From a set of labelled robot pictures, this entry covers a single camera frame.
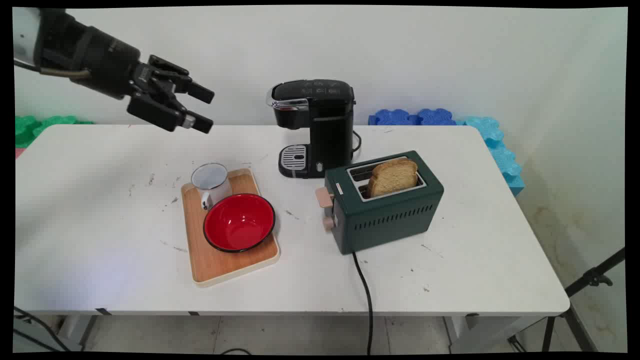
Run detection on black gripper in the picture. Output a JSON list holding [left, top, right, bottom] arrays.
[[86, 26, 216, 135]]

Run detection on white enamel mug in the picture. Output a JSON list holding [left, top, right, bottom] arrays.
[[190, 162, 234, 211]]

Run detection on red bowl with black rim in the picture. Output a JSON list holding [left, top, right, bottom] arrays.
[[202, 193, 277, 254]]

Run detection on green foam mat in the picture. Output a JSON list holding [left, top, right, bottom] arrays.
[[15, 115, 96, 149]]

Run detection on black coffee machine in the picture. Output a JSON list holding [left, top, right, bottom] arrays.
[[266, 78, 357, 180]]

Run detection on wooden serving tray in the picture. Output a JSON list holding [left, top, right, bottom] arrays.
[[180, 168, 281, 288]]

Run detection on toast slice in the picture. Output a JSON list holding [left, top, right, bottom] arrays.
[[367, 158, 419, 198]]

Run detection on dark green toaster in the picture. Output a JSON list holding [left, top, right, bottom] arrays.
[[324, 150, 445, 256]]

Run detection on cyan foam mat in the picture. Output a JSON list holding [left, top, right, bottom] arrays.
[[456, 116, 526, 197]]

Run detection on black tripod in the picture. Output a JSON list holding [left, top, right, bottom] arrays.
[[507, 247, 627, 353]]

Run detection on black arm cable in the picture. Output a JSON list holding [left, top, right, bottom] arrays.
[[14, 59, 92, 80]]

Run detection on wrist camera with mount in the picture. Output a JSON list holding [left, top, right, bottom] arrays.
[[37, 9, 96, 83]]

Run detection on white table leg frame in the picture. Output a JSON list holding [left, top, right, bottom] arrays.
[[442, 314, 547, 354], [56, 315, 99, 352]]

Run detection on black floor cables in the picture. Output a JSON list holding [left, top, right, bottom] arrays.
[[14, 306, 72, 352]]

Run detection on black toaster power cable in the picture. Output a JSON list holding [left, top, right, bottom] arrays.
[[351, 251, 375, 355]]

